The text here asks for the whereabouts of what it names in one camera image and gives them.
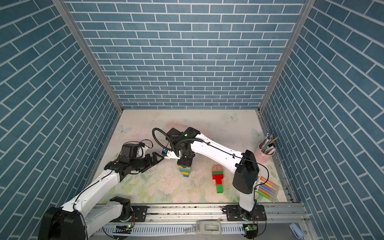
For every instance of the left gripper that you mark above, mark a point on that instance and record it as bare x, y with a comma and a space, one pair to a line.
149, 163

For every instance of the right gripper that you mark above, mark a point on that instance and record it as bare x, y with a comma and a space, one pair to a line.
187, 164

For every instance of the orange round lego piece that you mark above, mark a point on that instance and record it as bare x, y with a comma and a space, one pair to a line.
217, 168

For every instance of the long green lego brick front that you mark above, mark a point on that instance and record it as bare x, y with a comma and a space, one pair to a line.
217, 173

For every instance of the long red lego brick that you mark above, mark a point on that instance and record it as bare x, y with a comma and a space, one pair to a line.
218, 177

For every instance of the small green lego brick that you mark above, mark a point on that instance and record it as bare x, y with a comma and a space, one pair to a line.
219, 189

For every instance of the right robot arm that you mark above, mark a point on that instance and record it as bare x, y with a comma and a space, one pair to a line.
242, 164

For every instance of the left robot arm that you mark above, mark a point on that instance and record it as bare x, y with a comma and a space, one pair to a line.
76, 220

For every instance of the pink pen cup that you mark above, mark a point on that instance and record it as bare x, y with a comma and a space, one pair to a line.
266, 149

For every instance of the pack of coloured markers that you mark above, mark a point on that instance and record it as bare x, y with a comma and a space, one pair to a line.
268, 190

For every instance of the light blue stapler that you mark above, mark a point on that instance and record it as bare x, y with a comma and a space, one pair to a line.
298, 233

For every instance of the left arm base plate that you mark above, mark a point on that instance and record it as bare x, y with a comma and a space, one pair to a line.
138, 213

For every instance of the white slotted cable duct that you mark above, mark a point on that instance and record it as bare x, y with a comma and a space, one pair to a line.
168, 230

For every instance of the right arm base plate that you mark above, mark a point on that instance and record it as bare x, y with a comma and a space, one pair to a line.
235, 213

